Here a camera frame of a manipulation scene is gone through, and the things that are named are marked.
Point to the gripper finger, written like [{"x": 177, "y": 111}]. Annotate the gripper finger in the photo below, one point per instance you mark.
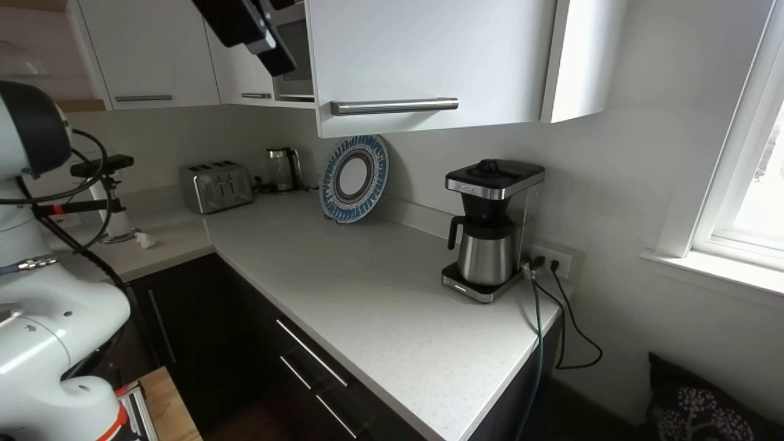
[
  {"x": 229, "y": 21},
  {"x": 278, "y": 55}
]

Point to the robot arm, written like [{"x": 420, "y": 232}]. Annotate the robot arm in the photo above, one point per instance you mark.
[{"x": 43, "y": 331}]

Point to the narrow white cabinet door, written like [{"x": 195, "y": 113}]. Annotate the narrow white cabinet door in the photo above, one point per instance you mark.
[{"x": 242, "y": 70}]

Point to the dark base cabinet door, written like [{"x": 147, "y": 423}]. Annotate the dark base cabinet door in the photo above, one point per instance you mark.
[{"x": 196, "y": 331}]

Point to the steel electric kettle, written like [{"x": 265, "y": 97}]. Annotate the steel electric kettle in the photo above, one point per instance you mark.
[{"x": 282, "y": 171}]

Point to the steel four-slot toaster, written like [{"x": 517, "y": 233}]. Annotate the steel four-slot toaster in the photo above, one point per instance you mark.
[{"x": 215, "y": 187}]

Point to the blue patterned decorative plate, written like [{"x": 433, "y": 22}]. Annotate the blue patterned decorative plate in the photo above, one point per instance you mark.
[{"x": 334, "y": 196}]

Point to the small white crumpled object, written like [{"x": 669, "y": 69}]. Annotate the small white crumpled object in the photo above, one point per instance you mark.
[{"x": 146, "y": 239}]

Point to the black steel coffee maker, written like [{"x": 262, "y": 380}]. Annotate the black steel coffee maker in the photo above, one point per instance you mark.
[{"x": 493, "y": 180}]

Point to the steel thermal carafe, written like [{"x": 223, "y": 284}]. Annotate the steel thermal carafe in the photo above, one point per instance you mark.
[{"x": 487, "y": 257}]

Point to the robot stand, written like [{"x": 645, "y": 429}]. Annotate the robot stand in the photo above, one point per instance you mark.
[{"x": 165, "y": 407}]

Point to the window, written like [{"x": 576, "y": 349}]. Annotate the window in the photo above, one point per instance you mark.
[{"x": 750, "y": 202}]

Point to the dark floral cushion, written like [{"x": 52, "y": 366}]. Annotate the dark floral cushion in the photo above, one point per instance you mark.
[{"x": 698, "y": 410}]

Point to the white wall cabinet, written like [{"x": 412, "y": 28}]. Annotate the white wall cabinet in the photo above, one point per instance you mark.
[{"x": 441, "y": 55}]

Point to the camera on mount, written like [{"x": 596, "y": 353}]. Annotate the camera on mount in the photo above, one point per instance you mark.
[{"x": 101, "y": 166}]

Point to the white wall socket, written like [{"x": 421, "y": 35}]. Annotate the white wall socket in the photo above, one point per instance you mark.
[{"x": 563, "y": 257}]

